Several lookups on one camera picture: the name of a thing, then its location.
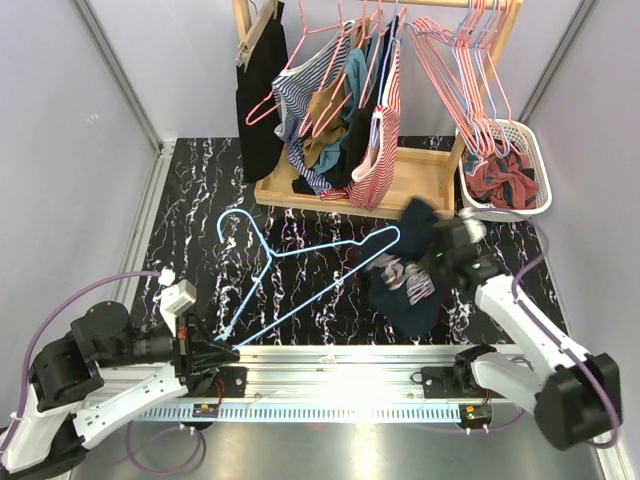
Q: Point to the wooden clip hanger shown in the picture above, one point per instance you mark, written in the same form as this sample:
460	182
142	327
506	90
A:
250	31

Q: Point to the aluminium mounting rail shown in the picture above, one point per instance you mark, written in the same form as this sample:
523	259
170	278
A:
395	384

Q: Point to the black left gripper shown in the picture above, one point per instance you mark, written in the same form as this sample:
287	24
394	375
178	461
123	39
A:
195	347

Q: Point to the wooden clothes rack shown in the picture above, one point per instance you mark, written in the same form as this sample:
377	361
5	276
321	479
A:
427	174

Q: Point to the teal tank top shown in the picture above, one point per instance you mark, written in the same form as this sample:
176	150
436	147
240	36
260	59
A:
337	129

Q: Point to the pink hanger brown top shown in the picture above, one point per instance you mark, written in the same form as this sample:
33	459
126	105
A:
357	34

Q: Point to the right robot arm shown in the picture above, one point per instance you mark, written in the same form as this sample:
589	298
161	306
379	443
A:
540	340

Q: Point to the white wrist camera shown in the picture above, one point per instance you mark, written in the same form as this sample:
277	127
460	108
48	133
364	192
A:
175	298
476	229

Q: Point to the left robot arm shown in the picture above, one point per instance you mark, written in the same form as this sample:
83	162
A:
56	430

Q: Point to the black garment on rack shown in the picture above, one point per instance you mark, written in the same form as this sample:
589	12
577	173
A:
354	145

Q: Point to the white perforated plastic basket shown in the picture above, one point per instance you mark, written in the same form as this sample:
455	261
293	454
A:
514	134

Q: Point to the black skirt on rack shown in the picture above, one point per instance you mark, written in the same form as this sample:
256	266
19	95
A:
260	146

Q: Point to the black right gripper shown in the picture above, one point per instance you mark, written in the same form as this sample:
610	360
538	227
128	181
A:
431	250

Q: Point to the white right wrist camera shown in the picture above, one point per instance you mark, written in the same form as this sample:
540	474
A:
476	229

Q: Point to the blue white striped tank top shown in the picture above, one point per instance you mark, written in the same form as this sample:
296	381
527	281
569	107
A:
293	89

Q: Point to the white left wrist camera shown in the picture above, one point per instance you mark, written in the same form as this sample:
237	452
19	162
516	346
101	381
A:
175	298

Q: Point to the brown tank top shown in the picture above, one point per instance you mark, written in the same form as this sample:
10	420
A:
319	101

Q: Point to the black marble pattern mat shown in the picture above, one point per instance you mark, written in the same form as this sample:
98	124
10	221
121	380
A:
283	276

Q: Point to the red white striped tank top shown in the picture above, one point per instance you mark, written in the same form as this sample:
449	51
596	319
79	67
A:
373	177

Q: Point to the navy tank top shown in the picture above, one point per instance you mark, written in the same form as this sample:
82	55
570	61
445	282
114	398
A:
400	289

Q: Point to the pink hanger striped top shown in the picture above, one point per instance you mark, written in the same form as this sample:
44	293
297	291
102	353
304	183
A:
295	65

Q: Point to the bundle of empty pink hangers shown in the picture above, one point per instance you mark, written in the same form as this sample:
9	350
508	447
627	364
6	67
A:
461	67

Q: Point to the maroon tank top grey trim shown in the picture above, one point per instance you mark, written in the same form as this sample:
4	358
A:
477	177

